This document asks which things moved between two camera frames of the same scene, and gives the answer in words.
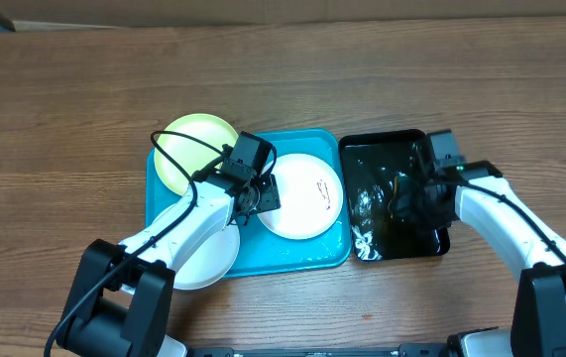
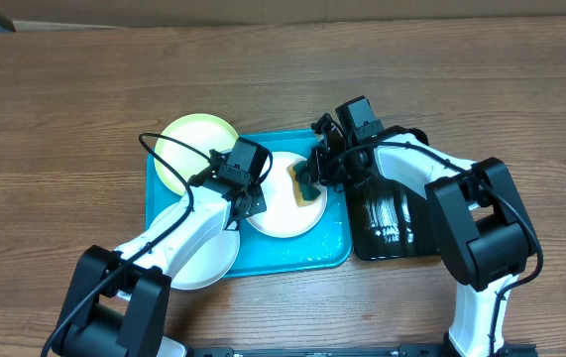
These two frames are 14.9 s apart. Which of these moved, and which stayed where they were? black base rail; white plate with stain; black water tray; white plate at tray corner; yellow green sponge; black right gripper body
Moved: yellow green sponge; white plate with stain; black right gripper body
Stayed: black base rail; black water tray; white plate at tray corner
